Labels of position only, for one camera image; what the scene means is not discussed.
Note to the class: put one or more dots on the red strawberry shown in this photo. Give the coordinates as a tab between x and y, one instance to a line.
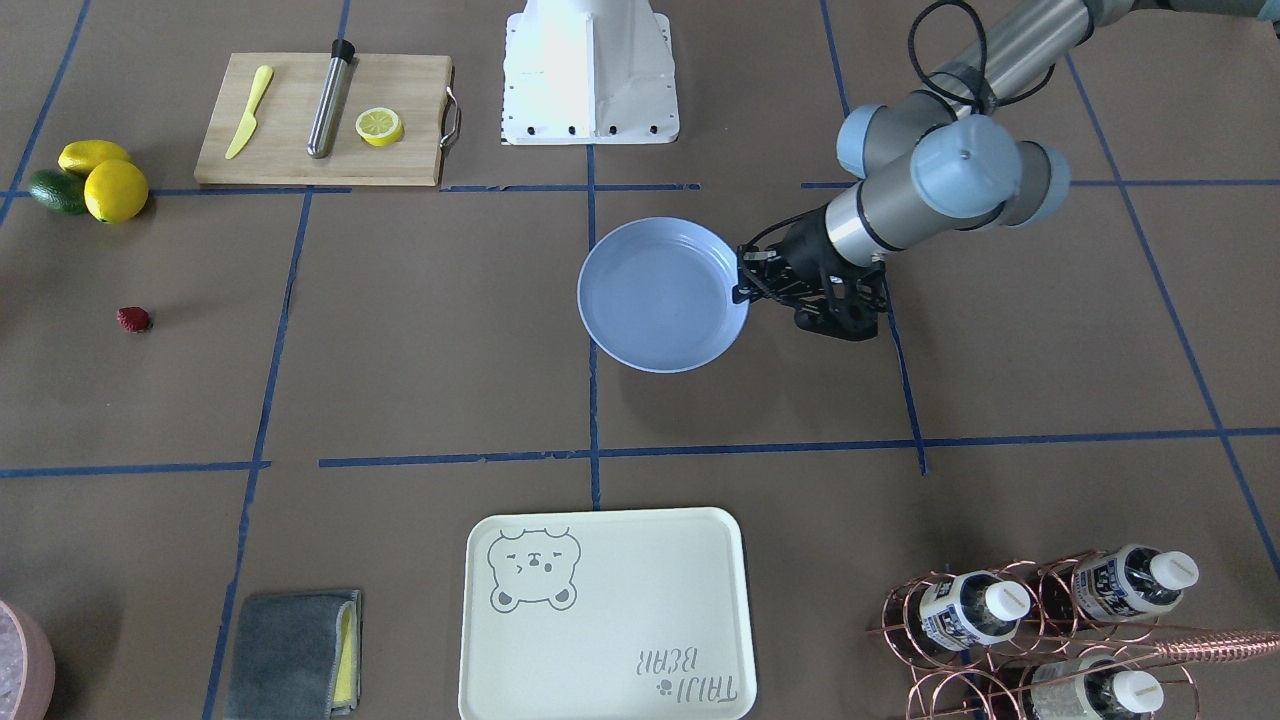
134	319

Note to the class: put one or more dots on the yellow plastic knife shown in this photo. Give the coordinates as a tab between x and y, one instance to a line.
248	122

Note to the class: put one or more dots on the wooden cutting board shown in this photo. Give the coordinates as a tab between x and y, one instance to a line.
277	121

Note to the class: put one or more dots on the copper wire bottle rack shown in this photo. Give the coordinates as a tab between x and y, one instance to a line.
993	682

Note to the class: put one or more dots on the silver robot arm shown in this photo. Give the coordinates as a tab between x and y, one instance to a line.
935	162

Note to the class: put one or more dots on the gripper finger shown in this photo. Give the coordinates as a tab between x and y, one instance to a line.
751	265

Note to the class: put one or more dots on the half lemon slice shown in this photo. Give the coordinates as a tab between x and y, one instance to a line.
379	127

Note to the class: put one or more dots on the blue round plate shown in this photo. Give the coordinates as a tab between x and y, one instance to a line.
657	295

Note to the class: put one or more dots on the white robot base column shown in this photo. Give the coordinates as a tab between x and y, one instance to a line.
589	73

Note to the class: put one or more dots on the green lime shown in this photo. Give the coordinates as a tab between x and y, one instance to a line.
58	191

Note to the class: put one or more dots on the yellow lemon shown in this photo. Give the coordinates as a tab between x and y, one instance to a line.
116	191
81	157

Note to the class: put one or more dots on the dark drink bottle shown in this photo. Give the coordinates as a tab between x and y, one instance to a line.
972	609
1105	691
1134	583

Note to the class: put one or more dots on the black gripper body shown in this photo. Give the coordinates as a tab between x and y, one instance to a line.
803	247

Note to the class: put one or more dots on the cream bear tray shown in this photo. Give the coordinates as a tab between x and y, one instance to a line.
633	614

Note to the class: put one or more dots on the pink bowl with ice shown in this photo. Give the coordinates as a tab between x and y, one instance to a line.
29	667

